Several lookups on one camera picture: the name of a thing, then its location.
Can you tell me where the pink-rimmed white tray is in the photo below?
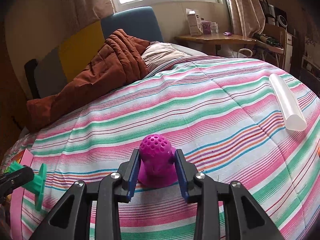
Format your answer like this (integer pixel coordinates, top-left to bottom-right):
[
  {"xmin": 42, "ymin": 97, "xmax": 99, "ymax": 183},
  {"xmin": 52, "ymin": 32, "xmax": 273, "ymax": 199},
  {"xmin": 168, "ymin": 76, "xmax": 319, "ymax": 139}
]
[{"xmin": 10, "ymin": 149, "xmax": 33, "ymax": 240}]

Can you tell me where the purple box on table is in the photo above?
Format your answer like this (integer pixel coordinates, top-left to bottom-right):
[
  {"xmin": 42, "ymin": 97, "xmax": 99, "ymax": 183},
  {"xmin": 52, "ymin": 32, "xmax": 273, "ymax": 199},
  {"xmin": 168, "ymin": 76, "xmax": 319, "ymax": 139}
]
[{"xmin": 201, "ymin": 21, "xmax": 212, "ymax": 35}]

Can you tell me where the grey yellow blue headboard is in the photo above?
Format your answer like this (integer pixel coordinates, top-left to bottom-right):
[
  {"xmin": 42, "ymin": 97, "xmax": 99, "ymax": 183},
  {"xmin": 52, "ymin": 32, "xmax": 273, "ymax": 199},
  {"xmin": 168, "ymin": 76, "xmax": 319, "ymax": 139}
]
[{"xmin": 24, "ymin": 7, "xmax": 163, "ymax": 99}]

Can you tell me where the teal green spool toy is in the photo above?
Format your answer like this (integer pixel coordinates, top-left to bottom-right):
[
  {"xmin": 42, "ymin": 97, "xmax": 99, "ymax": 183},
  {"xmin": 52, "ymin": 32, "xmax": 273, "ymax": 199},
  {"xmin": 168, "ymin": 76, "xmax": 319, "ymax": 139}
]
[{"xmin": 9, "ymin": 161, "xmax": 47, "ymax": 211}]

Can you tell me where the rust brown quilted blanket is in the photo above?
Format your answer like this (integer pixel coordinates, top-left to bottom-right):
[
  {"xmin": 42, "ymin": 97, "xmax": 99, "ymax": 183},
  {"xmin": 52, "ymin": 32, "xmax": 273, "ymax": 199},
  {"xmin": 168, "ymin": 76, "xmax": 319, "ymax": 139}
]
[{"xmin": 26, "ymin": 29, "xmax": 150, "ymax": 133}]

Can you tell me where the white plastic tube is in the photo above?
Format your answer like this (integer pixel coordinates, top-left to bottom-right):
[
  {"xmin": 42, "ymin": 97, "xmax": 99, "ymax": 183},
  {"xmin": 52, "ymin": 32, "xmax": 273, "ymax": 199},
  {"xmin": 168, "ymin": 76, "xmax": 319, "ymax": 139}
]
[{"xmin": 269, "ymin": 74, "xmax": 307, "ymax": 132}]

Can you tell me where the magenta perforated cup toy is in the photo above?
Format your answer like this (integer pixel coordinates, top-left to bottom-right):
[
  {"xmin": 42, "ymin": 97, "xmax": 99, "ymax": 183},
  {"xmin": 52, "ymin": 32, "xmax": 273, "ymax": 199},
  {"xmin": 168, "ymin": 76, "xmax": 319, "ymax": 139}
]
[{"xmin": 138, "ymin": 134, "xmax": 178, "ymax": 189}]

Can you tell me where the striped bed cover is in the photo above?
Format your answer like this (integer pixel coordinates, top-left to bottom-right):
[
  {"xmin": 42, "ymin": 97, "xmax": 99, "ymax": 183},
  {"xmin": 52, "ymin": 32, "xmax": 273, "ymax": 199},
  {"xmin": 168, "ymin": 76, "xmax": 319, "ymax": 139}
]
[{"xmin": 10, "ymin": 57, "xmax": 319, "ymax": 239}]

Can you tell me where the pale pillow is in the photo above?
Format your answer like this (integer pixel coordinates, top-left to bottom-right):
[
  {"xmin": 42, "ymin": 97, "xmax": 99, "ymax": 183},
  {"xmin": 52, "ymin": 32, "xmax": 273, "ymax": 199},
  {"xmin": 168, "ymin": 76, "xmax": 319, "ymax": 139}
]
[{"xmin": 141, "ymin": 42, "xmax": 189, "ymax": 72}]

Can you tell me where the wooden bedside table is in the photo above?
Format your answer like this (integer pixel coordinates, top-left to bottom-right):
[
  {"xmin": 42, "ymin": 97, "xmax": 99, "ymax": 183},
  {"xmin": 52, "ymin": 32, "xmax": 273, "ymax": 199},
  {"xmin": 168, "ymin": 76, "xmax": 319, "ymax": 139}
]
[{"xmin": 175, "ymin": 34, "xmax": 256, "ymax": 55}]

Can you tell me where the beige curtain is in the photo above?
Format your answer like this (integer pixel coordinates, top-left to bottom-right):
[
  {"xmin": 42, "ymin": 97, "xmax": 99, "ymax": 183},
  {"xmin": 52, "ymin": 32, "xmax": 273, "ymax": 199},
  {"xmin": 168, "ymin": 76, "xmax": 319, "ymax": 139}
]
[{"xmin": 228, "ymin": 0, "xmax": 265, "ymax": 38}]

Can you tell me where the white box on table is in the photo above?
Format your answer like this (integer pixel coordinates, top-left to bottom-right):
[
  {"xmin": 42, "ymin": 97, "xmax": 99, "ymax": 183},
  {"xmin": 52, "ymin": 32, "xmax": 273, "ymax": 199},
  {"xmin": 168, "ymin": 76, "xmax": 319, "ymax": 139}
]
[{"xmin": 186, "ymin": 10, "xmax": 203, "ymax": 36}]

